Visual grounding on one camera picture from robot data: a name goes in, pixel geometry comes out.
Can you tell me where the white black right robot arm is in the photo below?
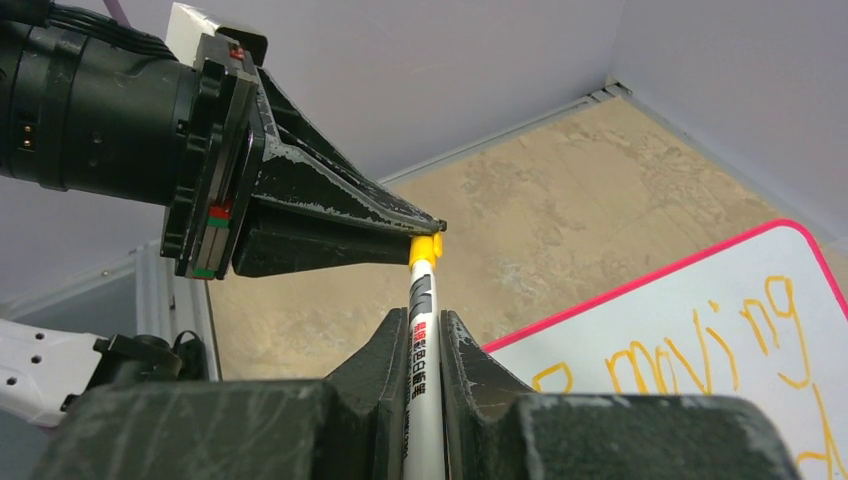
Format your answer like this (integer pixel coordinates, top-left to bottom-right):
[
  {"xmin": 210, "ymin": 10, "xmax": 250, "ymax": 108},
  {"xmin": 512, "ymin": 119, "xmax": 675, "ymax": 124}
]
[{"xmin": 1, "ymin": 309, "xmax": 800, "ymax": 479}]

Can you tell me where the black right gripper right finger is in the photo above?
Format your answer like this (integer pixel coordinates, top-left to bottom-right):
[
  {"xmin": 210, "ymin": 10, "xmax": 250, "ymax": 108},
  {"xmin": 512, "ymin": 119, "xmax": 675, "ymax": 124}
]
[{"xmin": 439, "ymin": 310, "xmax": 800, "ymax": 479}]

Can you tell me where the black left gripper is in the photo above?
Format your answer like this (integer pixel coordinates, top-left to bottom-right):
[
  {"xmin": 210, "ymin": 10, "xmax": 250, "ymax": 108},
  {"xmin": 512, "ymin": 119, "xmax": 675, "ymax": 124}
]
[{"xmin": 161, "ymin": 33, "xmax": 447, "ymax": 280}]

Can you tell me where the pink framed whiteboard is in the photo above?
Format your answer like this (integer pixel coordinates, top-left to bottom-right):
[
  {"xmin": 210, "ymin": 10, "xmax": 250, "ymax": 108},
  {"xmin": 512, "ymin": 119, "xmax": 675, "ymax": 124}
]
[{"xmin": 487, "ymin": 219, "xmax": 847, "ymax": 479}]

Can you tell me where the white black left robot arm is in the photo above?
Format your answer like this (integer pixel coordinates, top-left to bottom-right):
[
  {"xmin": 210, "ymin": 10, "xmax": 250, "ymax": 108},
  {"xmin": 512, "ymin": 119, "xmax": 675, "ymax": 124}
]
[{"xmin": 1, "ymin": 1, "xmax": 447, "ymax": 280}]

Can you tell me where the yellow marker cap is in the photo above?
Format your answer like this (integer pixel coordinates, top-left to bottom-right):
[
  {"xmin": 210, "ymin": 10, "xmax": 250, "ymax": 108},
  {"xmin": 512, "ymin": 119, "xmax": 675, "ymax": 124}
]
[{"xmin": 408, "ymin": 232, "xmax": 444, "ymax": 269}]

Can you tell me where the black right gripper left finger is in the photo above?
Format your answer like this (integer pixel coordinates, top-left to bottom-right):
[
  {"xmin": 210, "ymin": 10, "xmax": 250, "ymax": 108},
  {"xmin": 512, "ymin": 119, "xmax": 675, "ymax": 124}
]
[{"xmin": 33, "ymin": 308, "xmax": 408, "ymax": 479}]

